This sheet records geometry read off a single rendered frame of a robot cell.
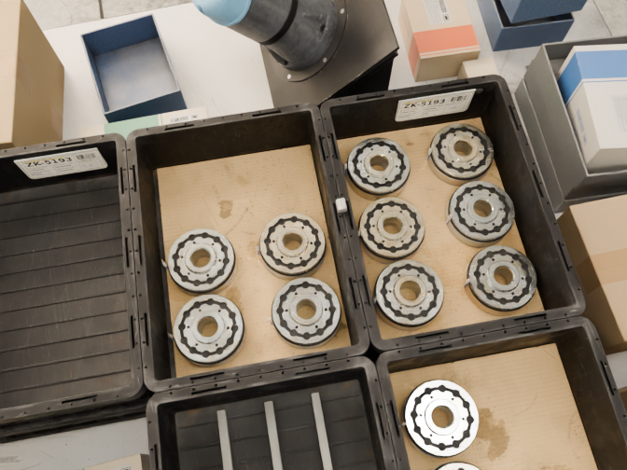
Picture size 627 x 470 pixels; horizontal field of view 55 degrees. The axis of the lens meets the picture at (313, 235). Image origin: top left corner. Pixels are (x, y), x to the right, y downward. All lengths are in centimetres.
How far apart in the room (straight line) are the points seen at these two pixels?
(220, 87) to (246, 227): 39
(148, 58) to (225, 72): 16
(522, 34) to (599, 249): 52
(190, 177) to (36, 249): 27
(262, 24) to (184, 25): 37
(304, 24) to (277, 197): 30
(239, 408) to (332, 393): 14
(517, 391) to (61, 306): 69
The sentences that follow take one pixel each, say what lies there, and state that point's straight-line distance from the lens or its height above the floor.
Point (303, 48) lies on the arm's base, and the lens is 110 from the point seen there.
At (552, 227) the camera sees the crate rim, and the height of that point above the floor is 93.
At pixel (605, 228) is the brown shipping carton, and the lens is 103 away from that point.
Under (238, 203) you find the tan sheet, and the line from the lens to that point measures 99.
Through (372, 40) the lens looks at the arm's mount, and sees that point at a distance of 105.
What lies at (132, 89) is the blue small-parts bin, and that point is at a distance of 130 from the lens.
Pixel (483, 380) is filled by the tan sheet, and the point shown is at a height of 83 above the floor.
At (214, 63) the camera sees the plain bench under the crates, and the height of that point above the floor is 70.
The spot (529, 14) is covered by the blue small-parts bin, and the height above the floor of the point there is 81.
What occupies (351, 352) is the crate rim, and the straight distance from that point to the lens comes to 81.
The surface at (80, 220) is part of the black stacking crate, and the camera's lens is 104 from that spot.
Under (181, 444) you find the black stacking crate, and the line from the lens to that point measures 91.
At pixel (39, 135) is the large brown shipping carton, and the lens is 118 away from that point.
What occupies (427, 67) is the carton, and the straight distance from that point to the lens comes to 125.
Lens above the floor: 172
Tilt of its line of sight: 68 degrees down
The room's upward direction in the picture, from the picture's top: straight up
